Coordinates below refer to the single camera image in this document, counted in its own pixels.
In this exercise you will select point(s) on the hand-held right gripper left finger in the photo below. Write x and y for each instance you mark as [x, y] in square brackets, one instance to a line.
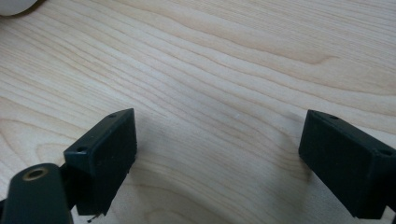
[106, 161]

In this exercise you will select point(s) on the white round object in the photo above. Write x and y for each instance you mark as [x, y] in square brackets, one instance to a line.
[14, 5]

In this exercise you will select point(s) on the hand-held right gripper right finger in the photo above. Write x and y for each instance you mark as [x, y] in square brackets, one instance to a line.
[345, 165]

